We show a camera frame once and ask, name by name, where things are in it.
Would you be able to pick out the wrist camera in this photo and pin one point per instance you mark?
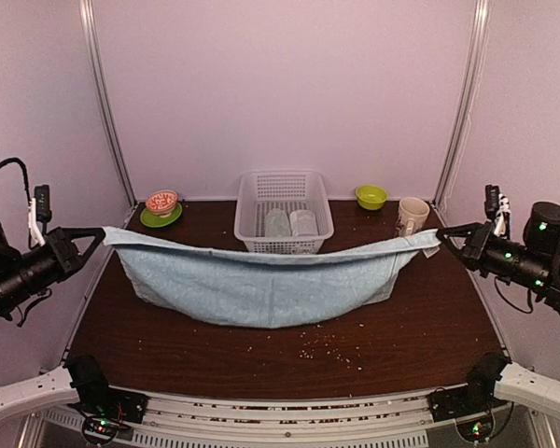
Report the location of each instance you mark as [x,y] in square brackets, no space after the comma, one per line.
[498,210]
[39,216]

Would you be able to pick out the white plastic basket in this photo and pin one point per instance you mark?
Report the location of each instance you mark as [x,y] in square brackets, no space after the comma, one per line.
[261,191]

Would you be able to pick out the left aluminium frame post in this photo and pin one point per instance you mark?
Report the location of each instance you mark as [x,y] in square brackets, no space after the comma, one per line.
[87,16]

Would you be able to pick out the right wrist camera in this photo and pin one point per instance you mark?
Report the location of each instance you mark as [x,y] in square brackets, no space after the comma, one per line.
[498,210]

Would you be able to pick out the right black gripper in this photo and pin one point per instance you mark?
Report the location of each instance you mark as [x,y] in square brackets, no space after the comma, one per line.
[474,244]

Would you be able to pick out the right aluminium frame post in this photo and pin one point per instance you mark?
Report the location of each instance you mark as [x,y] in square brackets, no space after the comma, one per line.
[470,86]

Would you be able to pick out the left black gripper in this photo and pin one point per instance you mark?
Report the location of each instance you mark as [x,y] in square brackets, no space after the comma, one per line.
[64,252]

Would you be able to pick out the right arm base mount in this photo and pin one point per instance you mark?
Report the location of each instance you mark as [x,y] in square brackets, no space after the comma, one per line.
[466,406]

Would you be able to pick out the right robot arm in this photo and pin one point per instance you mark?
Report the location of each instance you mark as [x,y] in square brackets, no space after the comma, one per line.
[534,264]

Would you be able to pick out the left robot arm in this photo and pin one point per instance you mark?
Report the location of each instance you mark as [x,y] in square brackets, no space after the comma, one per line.
[54,259]

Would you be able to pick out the rolled grey towel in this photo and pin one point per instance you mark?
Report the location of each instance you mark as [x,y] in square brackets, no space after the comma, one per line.
[303,223]

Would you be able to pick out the green plate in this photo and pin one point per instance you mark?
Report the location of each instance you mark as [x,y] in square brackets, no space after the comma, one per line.
[150,220]

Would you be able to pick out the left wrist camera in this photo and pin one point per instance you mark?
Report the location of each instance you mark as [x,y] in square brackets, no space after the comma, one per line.
[39,216]

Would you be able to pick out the front aluminium rail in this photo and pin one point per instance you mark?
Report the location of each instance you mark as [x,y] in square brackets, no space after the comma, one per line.
[401,420]

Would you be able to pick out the light blue towel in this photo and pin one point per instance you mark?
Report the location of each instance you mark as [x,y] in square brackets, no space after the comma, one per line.
[263,291]

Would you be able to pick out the lime green bowl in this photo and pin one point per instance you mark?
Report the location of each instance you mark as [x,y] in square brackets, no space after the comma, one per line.
[370,197]

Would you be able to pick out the aluminium frame post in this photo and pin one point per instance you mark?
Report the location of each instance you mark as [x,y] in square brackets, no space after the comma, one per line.
[87,16]
[470,86]

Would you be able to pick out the red patterned bowl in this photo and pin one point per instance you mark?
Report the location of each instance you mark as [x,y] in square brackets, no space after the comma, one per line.
[162,203]

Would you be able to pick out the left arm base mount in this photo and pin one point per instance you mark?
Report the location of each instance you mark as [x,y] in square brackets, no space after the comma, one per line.
[113,419]

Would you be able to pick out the green panda towel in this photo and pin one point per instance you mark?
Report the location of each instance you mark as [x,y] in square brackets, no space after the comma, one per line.
[277,224]

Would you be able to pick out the cream printed mug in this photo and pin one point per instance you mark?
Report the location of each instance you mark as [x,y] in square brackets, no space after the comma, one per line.
[412,216]

